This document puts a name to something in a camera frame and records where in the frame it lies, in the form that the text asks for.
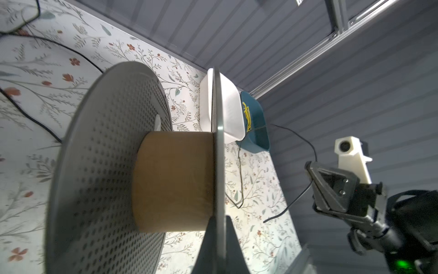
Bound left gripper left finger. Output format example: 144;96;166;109
192;217;217;274

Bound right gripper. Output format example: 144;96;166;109
305;161;404;255

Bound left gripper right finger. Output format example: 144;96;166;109
225;216;250;274

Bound grey perforated cable spool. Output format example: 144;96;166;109
45;62;227;274

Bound black cable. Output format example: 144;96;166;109
0;0;318;224

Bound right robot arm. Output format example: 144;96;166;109
305;162;438;274

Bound teal plastic bin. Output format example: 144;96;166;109
236;91;270;154

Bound white plastic bin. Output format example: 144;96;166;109
199;68;246;144

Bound floral table mat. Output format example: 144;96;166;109
1;1;301;274

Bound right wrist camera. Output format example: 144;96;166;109
334;136;373;184

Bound yellow cable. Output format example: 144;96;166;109
242;102;254;132

